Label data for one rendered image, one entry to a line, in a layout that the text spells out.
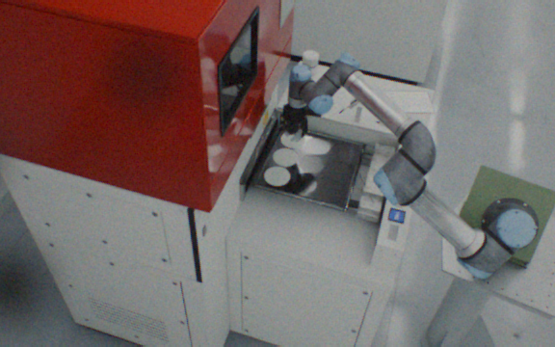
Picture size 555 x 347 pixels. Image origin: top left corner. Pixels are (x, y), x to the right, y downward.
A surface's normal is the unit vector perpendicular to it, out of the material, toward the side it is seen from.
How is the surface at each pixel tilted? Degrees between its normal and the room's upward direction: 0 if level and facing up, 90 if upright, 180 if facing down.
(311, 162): 0
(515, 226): 38
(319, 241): 0
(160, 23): 0
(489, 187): 45
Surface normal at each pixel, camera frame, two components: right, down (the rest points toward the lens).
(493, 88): 0.04, -0.68
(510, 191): -0.30, -0.03
